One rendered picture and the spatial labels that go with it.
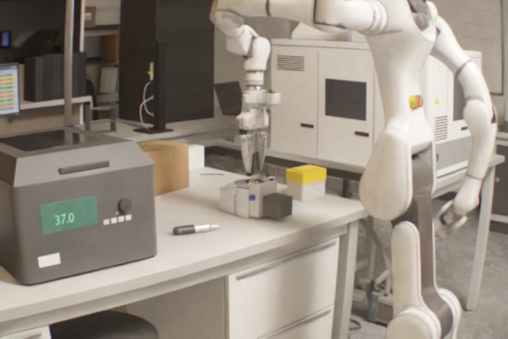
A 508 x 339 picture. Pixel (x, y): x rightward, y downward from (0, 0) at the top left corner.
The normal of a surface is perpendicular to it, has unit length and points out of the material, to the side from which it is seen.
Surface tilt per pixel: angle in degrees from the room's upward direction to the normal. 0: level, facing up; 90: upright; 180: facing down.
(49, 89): 90
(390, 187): 90
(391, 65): 95
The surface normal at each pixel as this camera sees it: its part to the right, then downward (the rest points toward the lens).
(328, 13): -0.43, 0.19
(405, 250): -0.66, 0.14
